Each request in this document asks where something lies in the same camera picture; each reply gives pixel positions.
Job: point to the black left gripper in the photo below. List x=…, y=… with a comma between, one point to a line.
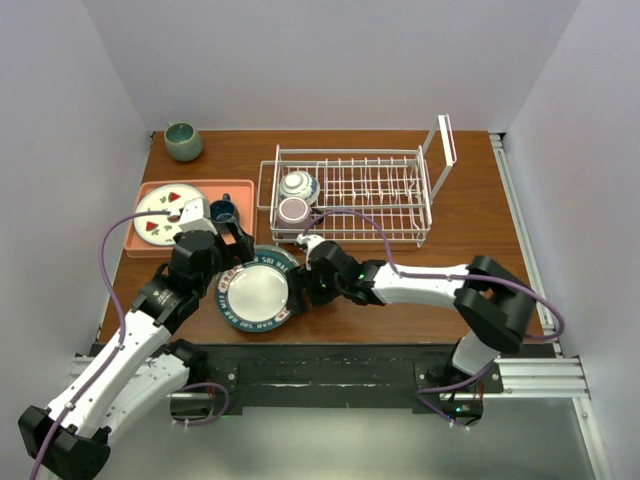
x=234, y=254

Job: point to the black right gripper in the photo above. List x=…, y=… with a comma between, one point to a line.
x=298, y=279

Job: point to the purple mug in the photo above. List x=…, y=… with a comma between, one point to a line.
x=295, y=213

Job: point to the blue floral ceramic bowl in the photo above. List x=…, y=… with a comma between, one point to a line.
x=299, y=184

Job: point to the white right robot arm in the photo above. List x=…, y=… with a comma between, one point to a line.
x=496, y=306

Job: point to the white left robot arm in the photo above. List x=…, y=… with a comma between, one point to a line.
x=72, y=437

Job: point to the dark blue small mug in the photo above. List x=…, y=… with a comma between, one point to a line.
x=223, y=210

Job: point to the green rimmed white plate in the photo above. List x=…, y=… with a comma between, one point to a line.
x=252, y=297

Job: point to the salmon pink tray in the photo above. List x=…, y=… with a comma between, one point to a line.
x=152, y=236

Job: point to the green ceramic cup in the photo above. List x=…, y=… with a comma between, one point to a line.
x=183, y=141

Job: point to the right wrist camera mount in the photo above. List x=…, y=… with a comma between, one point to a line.
x=308, y=243

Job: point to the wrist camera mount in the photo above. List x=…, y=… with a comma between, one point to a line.
x=194, y=216
x=308, y=243

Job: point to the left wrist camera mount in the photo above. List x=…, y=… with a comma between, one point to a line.
x=194, y=216

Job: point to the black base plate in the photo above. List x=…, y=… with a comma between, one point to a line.
x=229, y=378

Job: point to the white wire dish rack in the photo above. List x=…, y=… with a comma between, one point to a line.
x=394, y=187

